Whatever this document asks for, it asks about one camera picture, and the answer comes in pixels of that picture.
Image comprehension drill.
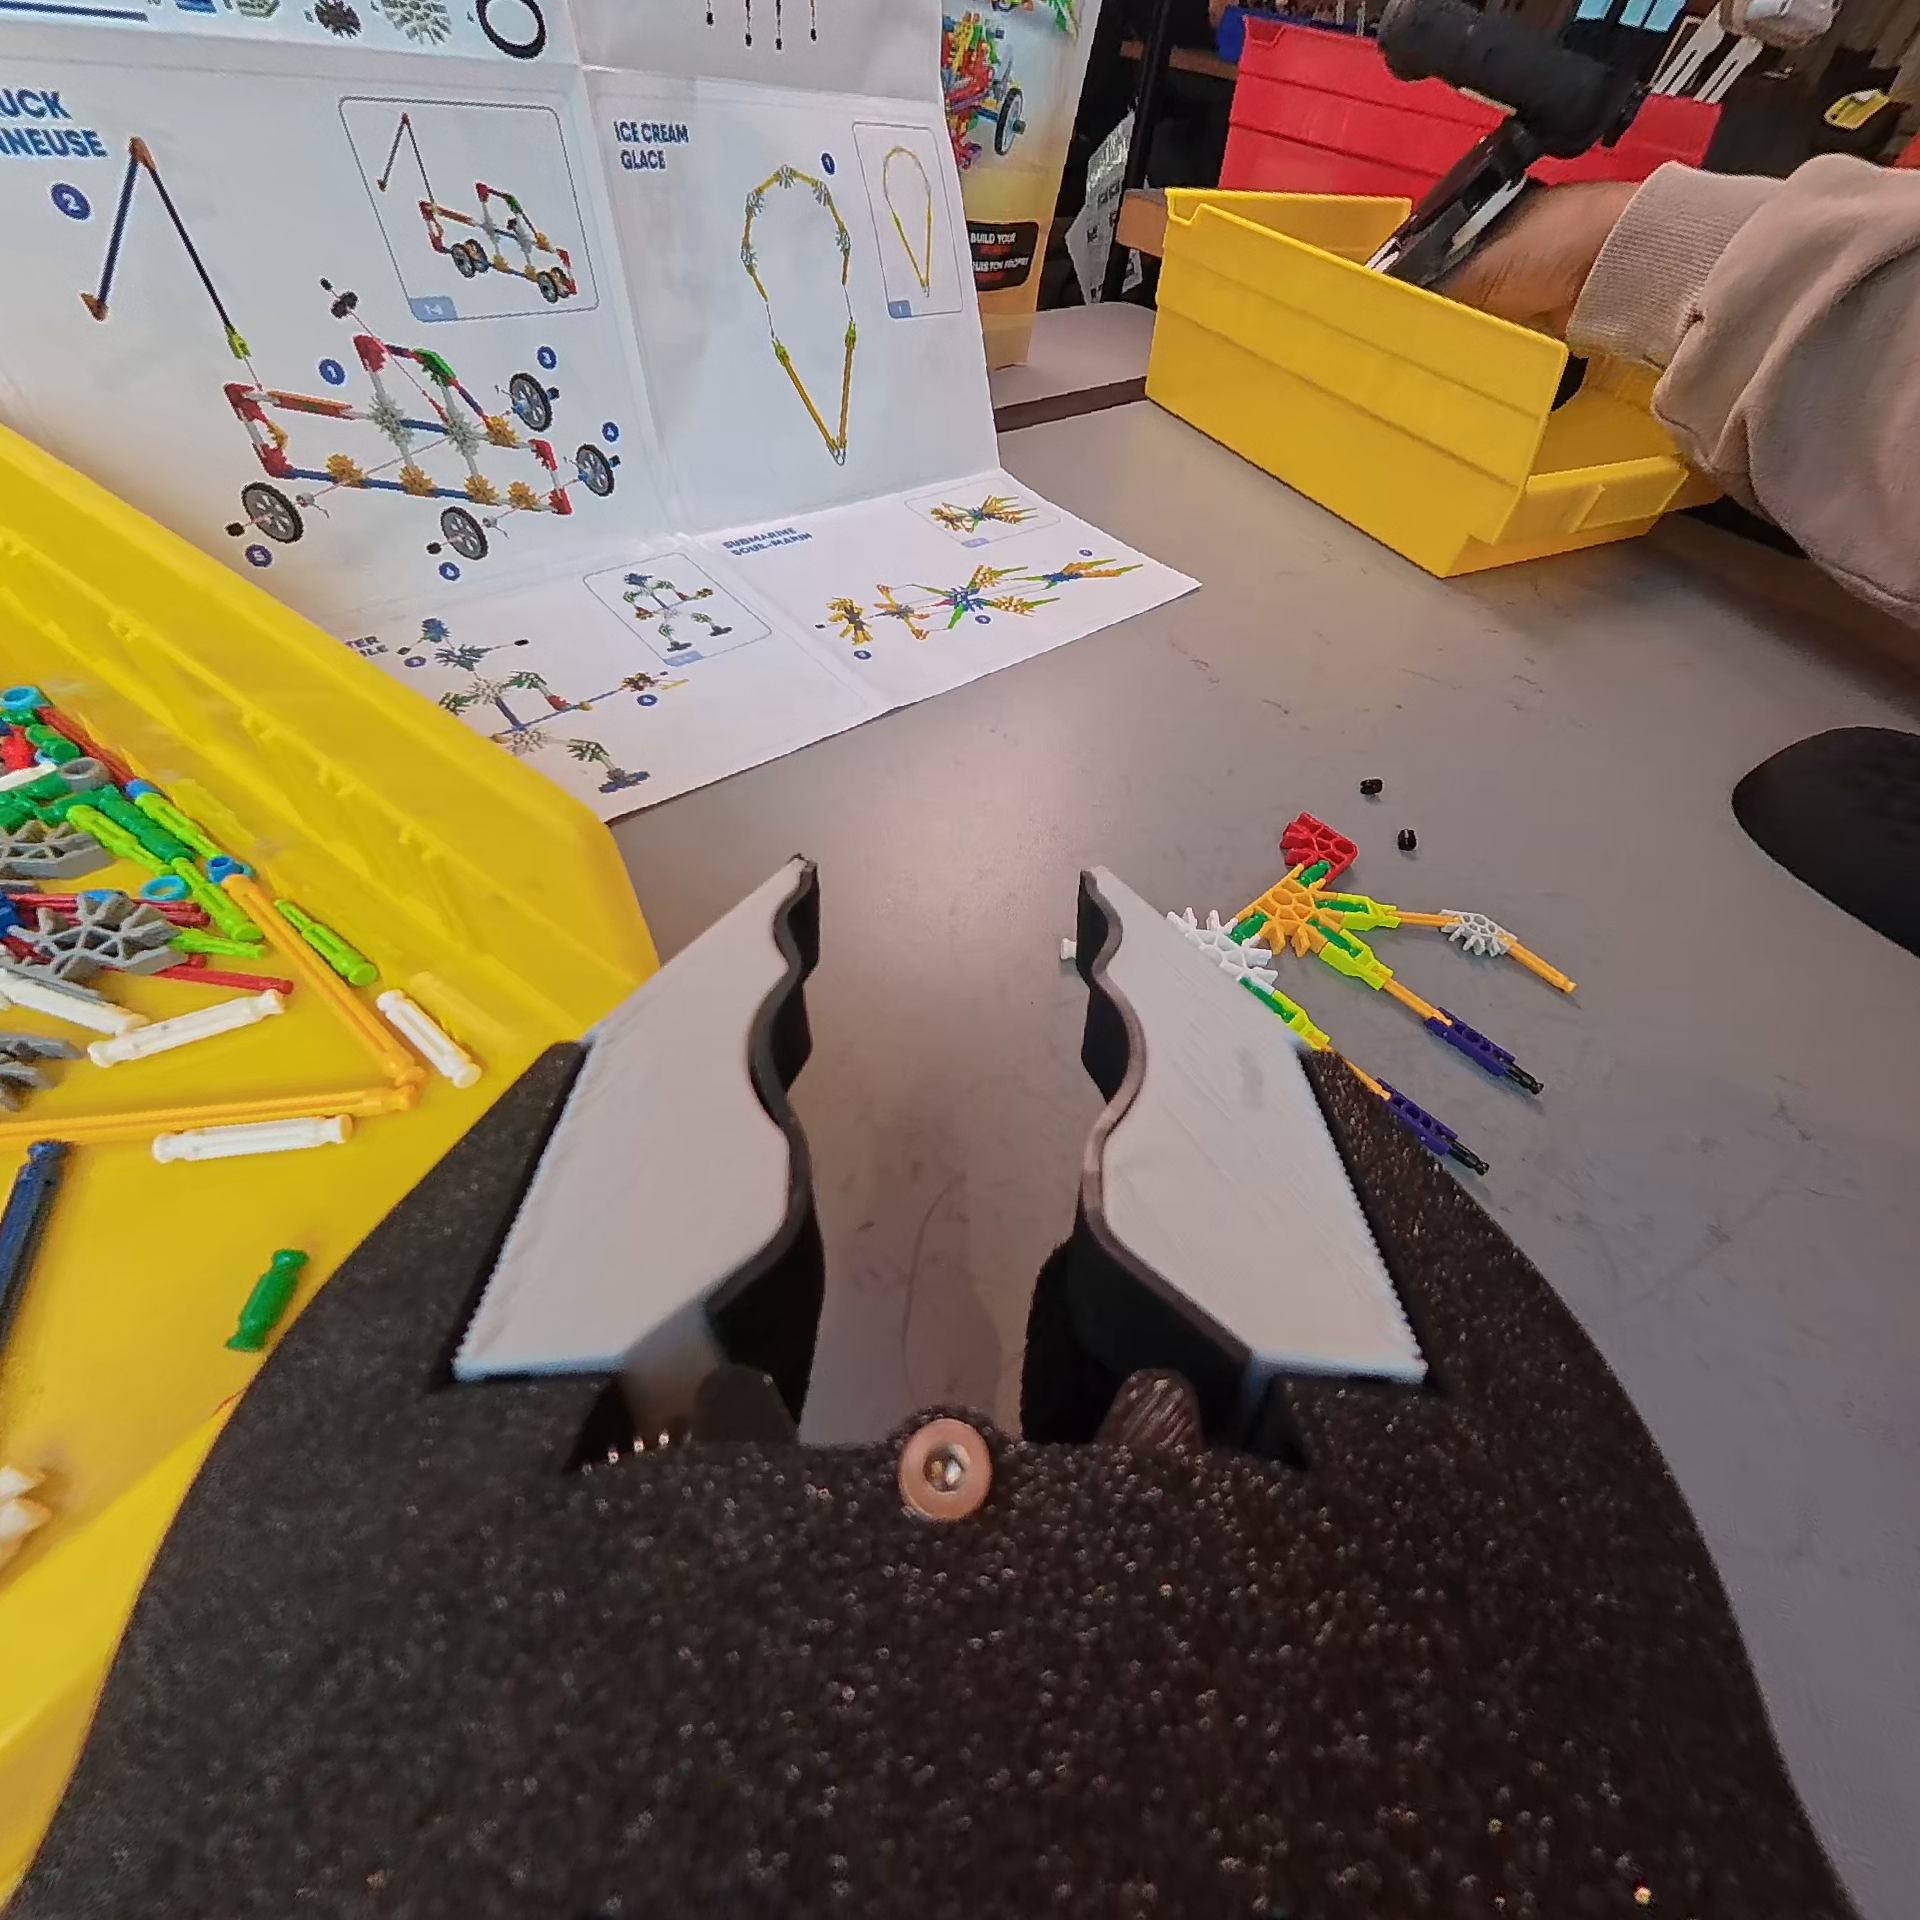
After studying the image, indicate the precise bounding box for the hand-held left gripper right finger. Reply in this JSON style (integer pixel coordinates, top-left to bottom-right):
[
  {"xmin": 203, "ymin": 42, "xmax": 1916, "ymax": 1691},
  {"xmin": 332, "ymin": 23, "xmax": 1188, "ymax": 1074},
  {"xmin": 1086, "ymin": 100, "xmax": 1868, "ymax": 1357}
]
[{"xmin": 1019, "ymin": 866, "xmax": 1432, "ymax": 1454}]

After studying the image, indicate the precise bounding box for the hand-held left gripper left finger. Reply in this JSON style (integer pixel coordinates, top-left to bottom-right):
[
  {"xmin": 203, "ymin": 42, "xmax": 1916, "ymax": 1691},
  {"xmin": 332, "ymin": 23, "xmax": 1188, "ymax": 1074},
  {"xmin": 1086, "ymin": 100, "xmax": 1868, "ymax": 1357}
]
[{"xmin": 450, "ymin": 856, "xmax": 827, "ymax": 1450}]

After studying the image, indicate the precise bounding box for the colourful construction toy model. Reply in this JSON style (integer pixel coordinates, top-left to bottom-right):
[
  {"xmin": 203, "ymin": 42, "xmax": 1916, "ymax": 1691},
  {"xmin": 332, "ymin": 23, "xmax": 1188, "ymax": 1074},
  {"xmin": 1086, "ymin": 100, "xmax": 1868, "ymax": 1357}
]
[{"xmin": 1057, "ymin": 808, "xmax": 1457, "ymax": 1103}]

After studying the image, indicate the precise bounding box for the yellow plastic bin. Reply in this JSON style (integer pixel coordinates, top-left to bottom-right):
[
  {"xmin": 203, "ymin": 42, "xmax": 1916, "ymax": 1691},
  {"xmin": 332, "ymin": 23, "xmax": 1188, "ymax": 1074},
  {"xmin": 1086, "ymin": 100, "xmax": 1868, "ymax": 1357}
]
[
  {"xmin": 1147, "ymin": 188, "xmax": 1728, "ymax": 578},
  {"xmin": 0, "ymin": 422, "xmax": 664, "ymax": 1847}
]

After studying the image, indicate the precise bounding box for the grey desk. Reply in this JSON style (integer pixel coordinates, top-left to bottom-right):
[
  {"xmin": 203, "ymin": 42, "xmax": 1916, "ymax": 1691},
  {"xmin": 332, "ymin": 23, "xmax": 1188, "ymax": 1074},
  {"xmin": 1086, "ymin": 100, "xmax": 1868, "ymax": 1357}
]
[{"xmin": 608, "ymin": 299, "xmax": 1920, "ymax": 1920}]

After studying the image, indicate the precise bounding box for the person's right hand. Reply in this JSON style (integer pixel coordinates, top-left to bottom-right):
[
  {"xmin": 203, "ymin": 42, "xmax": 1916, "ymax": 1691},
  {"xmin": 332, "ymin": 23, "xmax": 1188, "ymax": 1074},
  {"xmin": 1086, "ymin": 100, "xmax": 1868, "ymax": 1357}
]
[{"xmin": 1440, "ymin": 181, "xmax": 1644, "ymax": 324}]

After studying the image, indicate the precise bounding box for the red plastic crate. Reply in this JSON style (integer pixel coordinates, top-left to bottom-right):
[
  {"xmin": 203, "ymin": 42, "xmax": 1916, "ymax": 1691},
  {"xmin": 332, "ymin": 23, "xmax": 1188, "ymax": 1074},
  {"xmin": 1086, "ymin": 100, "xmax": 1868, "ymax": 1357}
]
[{"xmin": 1218, "ymin": 16, "xmax": 1723, "ymax": 197}]

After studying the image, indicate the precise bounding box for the construction toy set box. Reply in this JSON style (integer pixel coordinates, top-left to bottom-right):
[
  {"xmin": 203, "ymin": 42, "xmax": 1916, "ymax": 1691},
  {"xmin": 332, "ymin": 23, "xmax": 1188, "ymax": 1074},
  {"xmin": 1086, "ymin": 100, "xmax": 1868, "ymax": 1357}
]
[{"xmin": 938, "ymin": 0, "xmax": 1104, "ymax": 368}]

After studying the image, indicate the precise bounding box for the pile of colourful construction pieces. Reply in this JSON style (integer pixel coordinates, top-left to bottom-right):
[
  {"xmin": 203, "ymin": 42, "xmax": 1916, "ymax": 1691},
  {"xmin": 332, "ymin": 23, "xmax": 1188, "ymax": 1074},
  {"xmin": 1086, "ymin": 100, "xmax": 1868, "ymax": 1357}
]
[{"xmin": 0, "ymin": 682, "xmax": 484, "ymax": 1568}]

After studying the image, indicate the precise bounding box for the white folded instruction sheet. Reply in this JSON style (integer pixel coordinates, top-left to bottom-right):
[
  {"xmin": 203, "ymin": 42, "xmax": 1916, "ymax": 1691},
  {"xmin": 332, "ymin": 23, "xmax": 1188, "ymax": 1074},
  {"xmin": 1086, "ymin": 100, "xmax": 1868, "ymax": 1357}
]
[{"xmin": 0, "ymin": 0, "xmax": 1203, "ymax": 826}]

